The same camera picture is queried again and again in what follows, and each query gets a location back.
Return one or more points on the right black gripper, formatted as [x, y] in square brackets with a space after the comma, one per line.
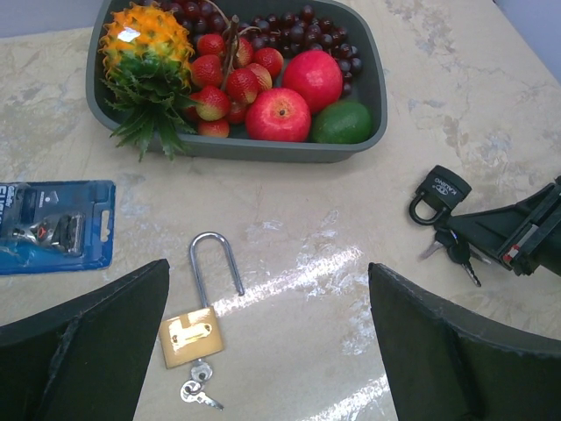
[522, 237]

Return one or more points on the small silver key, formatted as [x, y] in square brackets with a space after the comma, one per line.
[192, 391]

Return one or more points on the red cherry cluster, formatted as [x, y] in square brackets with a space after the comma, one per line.
[229, 75]

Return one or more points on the red apple front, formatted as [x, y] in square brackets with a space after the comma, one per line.
[278, 114]

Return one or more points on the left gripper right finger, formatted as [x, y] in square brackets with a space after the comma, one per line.
[445, 362]

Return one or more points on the black headed key bunch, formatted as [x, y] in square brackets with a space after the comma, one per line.
[458, 251]

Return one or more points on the black padlock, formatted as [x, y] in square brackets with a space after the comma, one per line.
[442, 190]

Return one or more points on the orange pineapple toy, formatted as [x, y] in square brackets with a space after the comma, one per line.
[146, 66]

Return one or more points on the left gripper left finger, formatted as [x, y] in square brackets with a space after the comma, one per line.
[87, 358]

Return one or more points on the red apple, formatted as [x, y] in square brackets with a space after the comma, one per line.
[316, 76]
[278, 114]

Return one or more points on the dark grape bunch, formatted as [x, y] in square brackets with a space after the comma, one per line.
[288, 33]

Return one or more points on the blue card package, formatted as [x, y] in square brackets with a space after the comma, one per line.
[52, 227]

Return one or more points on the red apple back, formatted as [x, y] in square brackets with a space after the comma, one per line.
[316, 76]

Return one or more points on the grey fruit tray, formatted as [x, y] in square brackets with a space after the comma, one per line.
[369, 89]

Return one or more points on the green avocado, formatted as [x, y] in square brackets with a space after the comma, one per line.
[342, 123]

